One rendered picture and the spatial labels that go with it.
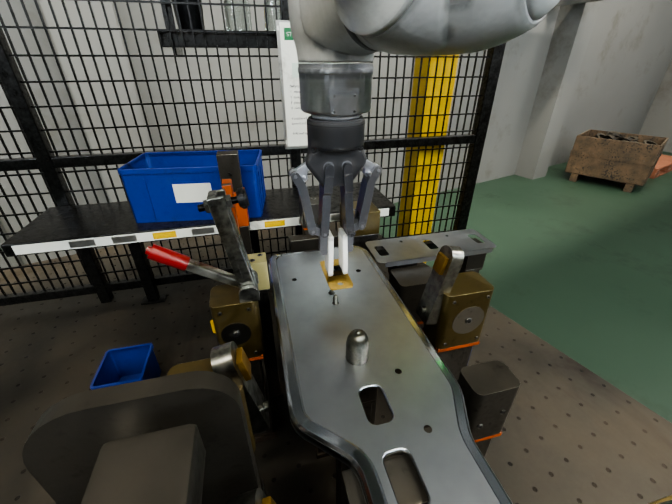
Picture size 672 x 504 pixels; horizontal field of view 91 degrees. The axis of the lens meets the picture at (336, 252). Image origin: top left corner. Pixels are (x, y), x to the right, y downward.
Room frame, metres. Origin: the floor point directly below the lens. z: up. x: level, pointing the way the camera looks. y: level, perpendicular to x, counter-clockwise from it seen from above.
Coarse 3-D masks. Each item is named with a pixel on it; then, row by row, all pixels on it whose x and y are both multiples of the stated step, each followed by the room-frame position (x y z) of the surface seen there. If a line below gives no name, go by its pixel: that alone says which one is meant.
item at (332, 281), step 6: (324, 264) 0.48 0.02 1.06; (336, 264) 0.48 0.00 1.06; (324, 270) 0.46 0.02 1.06; (336, 270) 0.45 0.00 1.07; (330, 276) 0.45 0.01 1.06; (336, 276) 0.45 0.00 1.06; (342, 276) 0.45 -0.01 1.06; (348, 276) 0.45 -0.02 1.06; (330, 282) 0.43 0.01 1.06; (336, 282) 0.43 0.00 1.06; (342, 282) 0.43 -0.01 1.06; (348, 282) 0.43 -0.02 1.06; (330, 288) 0.42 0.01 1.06; (336, 288) 0.41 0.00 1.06; (342, 288) 0.42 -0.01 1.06
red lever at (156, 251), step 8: (152, 248) 0.39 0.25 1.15; (160, 248) 0.39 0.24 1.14; (152, 256) 0.38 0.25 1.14; (160, 256) 0.39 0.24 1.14; (168, 256) 0.39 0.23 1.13; (176, 256) 0.40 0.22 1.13; (184, 256) 0.40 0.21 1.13; (168, 264) 0.39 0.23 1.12; (176, 264) 0.39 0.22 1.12; (184, 264) 0.39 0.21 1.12; (192, 264) 0.40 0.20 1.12; (200, 264) 0.41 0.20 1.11; (192, 272) 0.40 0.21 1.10; (200, 272) 0.40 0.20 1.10; (208, 272) 0.40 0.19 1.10; (216, 272) 0.41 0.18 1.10; (224, 272) 0.42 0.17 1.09; (216, 280) 0.41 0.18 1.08; (224, 280) 0.41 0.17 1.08; (232, 280) 0.41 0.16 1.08
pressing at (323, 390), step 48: (288, 288) 0.50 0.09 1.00; (384, 288) 0.50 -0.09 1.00; (288, 336) 0.37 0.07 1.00; (336, 336) 0.38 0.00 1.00; (384, 336) 0.38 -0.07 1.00; (288, 384) 0.29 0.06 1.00; (336, 384) 0.29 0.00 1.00; (384, 384) 0.29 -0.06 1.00; (432, 384) 0.29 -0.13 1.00; (336, 432) 0.22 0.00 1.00; (384, 432) 0.22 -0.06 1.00; (432, 432) 0.22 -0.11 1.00; (384, 480) 0.17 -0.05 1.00; (432, 480) 0.17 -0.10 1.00; (480, 480) 0.17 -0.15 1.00
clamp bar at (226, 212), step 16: (208, 192) 0.43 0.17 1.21; (224, 192) 0.43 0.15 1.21; (240, 192) 0.42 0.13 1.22; (208, 208) 0.41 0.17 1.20; (224, 208) 0.40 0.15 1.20; (224, 224) 0.40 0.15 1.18; (224, 240) 0.40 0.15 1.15; (240, 240) 0.43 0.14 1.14; (240, 256) 0.41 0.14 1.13; (240, 272) 0.40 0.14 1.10
